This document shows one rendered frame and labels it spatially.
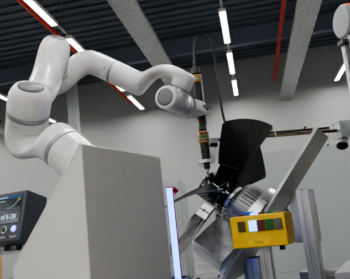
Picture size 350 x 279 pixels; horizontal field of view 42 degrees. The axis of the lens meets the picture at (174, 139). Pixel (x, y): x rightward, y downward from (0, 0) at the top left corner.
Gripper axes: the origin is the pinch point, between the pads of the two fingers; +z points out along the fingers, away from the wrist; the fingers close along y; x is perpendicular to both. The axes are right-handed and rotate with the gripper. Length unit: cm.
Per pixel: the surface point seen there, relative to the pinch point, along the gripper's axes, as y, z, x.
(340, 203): -16, 559, -38
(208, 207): -4.4, 6.7, -38.0
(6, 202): -67, -40, -29
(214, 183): 0.6, 4.4, -29.0
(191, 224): -11.4, 3.9, -44.2
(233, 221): 22, -41, -44
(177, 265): 0, -35, -56
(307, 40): -49, 743, 293
